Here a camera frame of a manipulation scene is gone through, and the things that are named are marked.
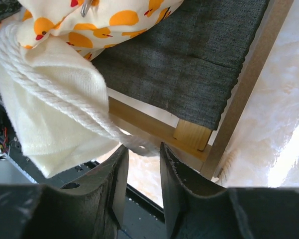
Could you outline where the wooden pet bed frame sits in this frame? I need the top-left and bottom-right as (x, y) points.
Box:
(109, 0), (293, 179)

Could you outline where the grey bed base fabric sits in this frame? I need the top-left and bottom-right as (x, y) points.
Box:
(93, 0), (269, 130)

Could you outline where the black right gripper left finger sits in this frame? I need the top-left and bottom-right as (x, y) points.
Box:
(0, 146), (129, 239)

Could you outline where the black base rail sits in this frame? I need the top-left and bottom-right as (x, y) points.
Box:
(9, 137), (166, 239)

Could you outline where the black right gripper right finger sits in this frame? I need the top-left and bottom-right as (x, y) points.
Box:
(160, 143), (299, 239)

